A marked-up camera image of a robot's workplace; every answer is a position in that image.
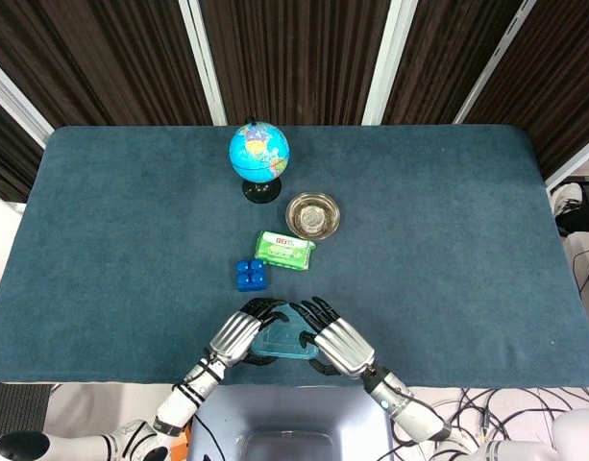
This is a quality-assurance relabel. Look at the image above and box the teal plastic lid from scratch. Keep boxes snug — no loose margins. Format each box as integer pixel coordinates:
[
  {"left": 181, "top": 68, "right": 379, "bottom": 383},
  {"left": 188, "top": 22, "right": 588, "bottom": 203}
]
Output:
[{"left": 252, "top": 302, "right": 322, "bottom": 360}]

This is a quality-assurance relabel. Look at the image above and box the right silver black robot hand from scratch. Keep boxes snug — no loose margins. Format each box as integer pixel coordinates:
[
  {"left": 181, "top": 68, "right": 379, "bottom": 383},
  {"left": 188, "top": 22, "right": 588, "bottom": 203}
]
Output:
[{"left": 288, "top": 296, "right": 376, "bottom": 376}]

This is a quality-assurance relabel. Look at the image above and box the teal table cloth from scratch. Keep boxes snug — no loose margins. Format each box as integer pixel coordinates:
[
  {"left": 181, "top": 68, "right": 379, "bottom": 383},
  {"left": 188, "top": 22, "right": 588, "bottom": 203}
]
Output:
[{"left": 0, "top": 124, "right": 589, "bottom": 389}]

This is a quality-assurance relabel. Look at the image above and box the black floor cable tangle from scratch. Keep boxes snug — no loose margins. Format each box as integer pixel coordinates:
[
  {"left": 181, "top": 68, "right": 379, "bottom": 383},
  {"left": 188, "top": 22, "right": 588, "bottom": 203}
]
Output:
[{"left": 389, "top": 386, "right": 589, "bottom": 461}]

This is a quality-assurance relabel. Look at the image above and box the glass bowl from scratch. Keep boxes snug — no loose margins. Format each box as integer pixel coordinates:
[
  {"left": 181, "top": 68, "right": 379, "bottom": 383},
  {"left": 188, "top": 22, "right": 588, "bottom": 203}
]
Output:
[{"left": 285, "top": 191, "right": 342, "bottom": 240}]

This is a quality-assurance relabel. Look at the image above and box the clear glass dish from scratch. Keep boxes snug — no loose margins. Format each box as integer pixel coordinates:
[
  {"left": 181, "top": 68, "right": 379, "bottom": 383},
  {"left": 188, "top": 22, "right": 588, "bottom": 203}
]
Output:
[{"left": 297, "top": 204, "right": 327, "bottom": 231}]

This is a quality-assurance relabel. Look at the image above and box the blue toy building block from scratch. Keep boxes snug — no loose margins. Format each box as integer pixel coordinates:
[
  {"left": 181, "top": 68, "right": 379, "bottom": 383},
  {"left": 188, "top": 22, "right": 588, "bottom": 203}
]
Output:
[{"left": 234, "top": 258, "right": 269, "bottom": 293}]

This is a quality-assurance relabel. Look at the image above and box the blue globe on black stand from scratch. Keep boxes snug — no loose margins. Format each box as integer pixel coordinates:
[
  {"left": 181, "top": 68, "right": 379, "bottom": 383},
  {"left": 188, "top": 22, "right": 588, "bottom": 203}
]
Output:
[{"left": 229, "top": 116, "right": 291, "bottom": 205}]

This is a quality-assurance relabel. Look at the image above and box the black and white equipment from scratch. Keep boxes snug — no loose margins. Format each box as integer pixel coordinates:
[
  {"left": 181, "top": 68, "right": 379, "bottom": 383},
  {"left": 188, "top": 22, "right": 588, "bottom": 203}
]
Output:
[{"left": 551, "top": 175, "right": 589, "bottom": 237}]

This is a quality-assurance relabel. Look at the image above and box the green wet wipes pack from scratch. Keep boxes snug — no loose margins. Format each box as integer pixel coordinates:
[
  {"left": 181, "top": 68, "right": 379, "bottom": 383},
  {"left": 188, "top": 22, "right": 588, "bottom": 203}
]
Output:
[{"left": 253, "top": 230, "right": 318, "bottom": 274}]

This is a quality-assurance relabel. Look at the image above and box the grey robot torso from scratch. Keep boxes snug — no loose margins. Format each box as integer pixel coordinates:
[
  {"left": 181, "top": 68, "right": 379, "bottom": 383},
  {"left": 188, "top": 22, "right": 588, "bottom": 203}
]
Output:
[{"left": 186, "top": 383, "right": 395, "bottom": 461}]

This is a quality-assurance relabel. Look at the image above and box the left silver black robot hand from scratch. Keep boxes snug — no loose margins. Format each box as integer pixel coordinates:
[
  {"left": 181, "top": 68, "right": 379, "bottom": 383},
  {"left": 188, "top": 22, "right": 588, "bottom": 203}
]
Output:
[{"left": 208, "top": 297, "right": 289, "bottom": 369}]

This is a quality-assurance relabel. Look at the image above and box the white partition post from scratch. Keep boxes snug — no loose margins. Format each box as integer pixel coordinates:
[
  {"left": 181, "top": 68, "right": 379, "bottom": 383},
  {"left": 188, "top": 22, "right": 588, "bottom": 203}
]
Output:
[
  {"left": 177, "top": 0, "right": 228, "bottom": 127},
  {"left": 0, "top": 52, "right": 55, "bottom": 145},
  {"left": 453, "top": 0, "right": 539, "bottom": 125},
  {"left": 360, "top": 0, "right": 419, "bottom": 127},
  {"left": 545, "top": 141, "right": 589, "bottom": 193}
]

